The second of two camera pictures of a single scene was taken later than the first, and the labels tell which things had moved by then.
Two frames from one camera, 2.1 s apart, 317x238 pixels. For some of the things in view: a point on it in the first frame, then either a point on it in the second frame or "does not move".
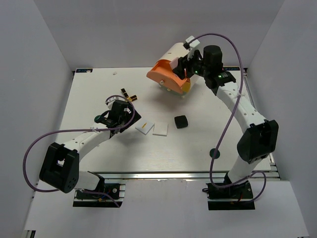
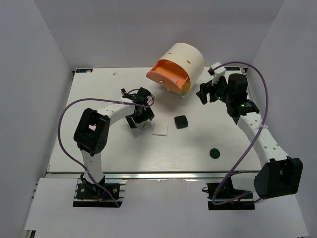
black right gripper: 183,63 to 208,88
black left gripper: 136,117 to 147,114
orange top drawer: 163,73 does not move
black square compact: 181,121 does not move
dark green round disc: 212,153 does not move
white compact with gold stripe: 144,127 does not move
